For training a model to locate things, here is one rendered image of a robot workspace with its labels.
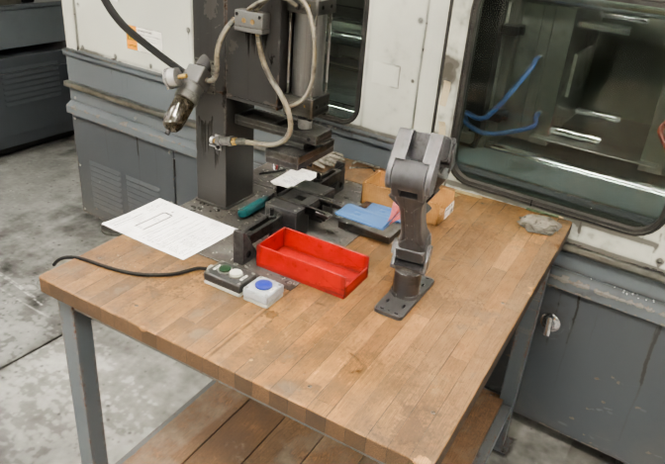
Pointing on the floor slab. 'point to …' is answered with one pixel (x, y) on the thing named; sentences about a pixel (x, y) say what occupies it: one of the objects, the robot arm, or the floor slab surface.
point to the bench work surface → (322, 349)
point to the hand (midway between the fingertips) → (391, 220)
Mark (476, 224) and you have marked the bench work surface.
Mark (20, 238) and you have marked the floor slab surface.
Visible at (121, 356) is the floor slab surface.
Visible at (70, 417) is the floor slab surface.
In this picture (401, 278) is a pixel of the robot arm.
